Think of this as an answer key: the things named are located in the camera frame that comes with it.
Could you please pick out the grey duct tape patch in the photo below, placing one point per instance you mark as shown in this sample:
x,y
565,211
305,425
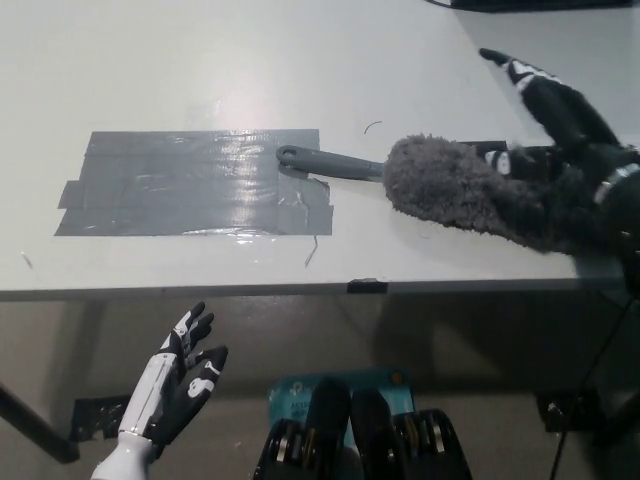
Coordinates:
x,y
190,185

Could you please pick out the black floor tape patch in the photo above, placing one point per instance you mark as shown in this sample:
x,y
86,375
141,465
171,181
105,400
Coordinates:
x,y
97,417

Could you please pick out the grey fluffy duster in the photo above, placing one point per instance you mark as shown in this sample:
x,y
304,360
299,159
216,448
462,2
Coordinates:
x,y
450,190

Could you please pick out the black tape square patch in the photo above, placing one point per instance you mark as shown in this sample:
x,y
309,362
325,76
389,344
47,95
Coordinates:
x,y
480,143

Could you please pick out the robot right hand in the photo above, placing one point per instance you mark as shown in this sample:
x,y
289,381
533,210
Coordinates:
x,y
565,115

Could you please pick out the black table leg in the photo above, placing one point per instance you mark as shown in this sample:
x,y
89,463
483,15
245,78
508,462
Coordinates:
x,y
40,427

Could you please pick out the black floor bracket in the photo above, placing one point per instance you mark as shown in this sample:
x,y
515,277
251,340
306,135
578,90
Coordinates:
x,y
570,412

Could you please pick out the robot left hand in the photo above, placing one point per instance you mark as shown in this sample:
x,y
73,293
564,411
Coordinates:
x,y
170,390

